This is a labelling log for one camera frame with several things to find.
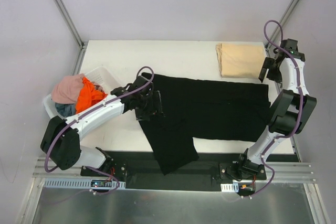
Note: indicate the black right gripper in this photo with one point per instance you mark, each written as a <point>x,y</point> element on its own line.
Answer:
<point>264,68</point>

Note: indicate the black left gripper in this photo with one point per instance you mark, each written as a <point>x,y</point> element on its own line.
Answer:
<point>158,103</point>

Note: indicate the black t shirt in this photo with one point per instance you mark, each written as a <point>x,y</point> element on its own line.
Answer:
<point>211,110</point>

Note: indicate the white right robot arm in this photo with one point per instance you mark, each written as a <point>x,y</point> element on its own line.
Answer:
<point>289,112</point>

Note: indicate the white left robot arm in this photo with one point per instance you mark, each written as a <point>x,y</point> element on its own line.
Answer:
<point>61,141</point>

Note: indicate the folded beige t shirt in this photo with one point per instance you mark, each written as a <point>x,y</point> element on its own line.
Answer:
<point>240,60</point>

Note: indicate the white plastic laundry basket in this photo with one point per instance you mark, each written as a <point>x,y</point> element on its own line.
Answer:
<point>99,75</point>

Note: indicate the orange t shirt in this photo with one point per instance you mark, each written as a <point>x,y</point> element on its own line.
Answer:
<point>90,94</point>

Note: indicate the grey blue t shirt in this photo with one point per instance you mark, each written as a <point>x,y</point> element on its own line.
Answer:
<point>65,110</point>

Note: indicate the pink t shirt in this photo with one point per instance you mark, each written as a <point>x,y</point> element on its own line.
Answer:
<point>68,89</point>

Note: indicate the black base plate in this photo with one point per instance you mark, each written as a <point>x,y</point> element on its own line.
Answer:
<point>140,170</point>

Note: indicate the right aluminium frame post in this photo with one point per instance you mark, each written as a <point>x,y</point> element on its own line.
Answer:
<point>283,20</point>

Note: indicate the aluminium frame post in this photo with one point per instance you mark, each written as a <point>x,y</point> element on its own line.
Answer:
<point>283,20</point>
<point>70,24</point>

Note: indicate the left aluminium frame post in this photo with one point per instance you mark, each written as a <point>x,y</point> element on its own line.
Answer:
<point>70,24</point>

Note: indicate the right grey cable duct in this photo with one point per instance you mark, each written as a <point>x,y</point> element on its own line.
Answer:
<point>230,188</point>

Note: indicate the grey cable duct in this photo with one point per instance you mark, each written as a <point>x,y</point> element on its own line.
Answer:
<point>69,183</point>
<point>230,188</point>

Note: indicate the left grey cable duct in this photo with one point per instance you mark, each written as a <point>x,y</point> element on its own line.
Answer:
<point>69,183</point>

